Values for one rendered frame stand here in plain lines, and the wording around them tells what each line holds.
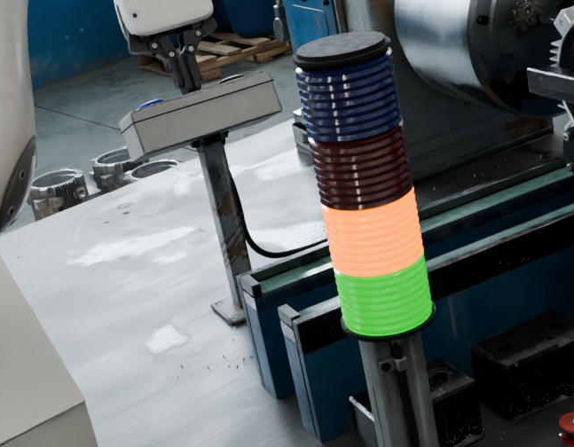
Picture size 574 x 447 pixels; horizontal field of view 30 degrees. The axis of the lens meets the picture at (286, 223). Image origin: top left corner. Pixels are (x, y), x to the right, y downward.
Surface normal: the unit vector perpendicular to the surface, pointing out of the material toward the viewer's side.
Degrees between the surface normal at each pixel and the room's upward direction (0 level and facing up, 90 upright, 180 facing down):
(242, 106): 69
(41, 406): 45
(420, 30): 85
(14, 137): 93
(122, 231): 0
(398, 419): 90
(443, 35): 88
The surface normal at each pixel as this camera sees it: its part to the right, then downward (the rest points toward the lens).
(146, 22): 0.30, -0.08
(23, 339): 0.28, -0.50
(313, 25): -0.89, 0.32
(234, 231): 0.42, 0.26
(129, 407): -0.19, -0.91
